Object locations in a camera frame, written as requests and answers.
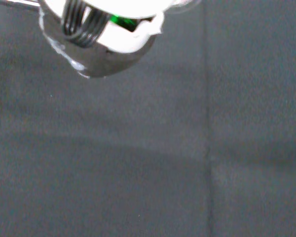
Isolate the black bench cloth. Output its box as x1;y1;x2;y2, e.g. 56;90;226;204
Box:
0;0;296;237

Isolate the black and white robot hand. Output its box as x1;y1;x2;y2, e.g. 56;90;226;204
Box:
39;0;203;54

